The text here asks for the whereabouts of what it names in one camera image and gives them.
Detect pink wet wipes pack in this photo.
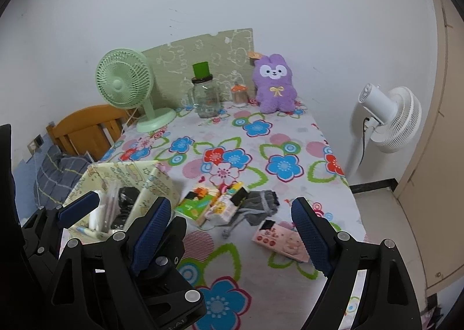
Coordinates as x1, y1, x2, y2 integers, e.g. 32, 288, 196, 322
252, 219, 310, 262

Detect black plastic bag roll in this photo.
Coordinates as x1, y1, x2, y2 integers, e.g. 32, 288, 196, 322
112, 186, 140, 229

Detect clear plastic zip bags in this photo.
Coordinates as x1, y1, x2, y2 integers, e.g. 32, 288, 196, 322
100, 181, 120, 233

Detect yellow cartoon fabric storage box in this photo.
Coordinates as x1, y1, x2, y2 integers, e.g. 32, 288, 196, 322
64, 161, 179, 244

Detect green orange tissue pack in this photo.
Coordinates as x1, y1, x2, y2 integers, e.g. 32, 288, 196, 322
175, 184, 220, 226

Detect grey drawstring pouch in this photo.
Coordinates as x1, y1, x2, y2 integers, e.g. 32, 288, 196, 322
222, 189, 280, 239

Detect yellow white tissue pack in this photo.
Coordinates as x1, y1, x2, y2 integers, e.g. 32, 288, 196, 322
204, 182, 249, 226

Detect grey plaid pillow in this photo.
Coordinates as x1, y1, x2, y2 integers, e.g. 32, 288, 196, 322
34, 145, 90, 209

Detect floral tablecloth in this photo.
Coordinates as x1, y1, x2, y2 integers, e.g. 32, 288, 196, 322
61, 98, 367, 330

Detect beige door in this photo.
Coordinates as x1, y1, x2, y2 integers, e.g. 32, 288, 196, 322
394, 0, 463, 296

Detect white standing fan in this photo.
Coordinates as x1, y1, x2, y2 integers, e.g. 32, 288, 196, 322
345, 83, 422, 178

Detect glass mason jar mug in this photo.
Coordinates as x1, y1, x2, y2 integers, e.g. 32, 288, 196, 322
188, 75, 221, 118

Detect green desk fan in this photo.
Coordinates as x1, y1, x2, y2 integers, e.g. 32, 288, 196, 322
95, 48, 176, 133

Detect small orange lid jar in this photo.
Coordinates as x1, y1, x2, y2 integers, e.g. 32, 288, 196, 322
231, 84, 249, 107

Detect purple plush bunny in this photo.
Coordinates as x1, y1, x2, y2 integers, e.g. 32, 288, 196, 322
253, 54, 297, 114

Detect green patterned board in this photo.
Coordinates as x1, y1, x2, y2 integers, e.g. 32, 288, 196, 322
142, 28, 255, 109

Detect green cup on jar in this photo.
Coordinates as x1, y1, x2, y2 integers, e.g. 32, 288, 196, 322
193, 62, 212, 80

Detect wall power socket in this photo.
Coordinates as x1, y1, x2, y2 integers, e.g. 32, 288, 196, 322
28, 135, 43, 155

